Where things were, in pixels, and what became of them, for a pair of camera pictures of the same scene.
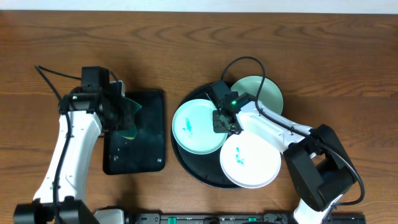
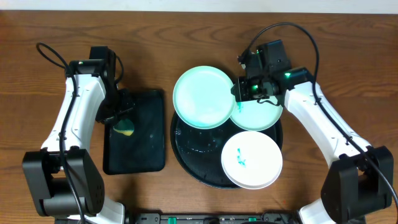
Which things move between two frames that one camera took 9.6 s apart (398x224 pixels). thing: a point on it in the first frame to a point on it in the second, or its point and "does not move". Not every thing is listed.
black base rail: [244, 218] does not move
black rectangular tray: [145, 153] does not move
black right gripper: [219, 121] to [241, 90]
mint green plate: [192, 127] to [203, 97]
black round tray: [204, 169] does not move
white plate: [249, 162] does not move
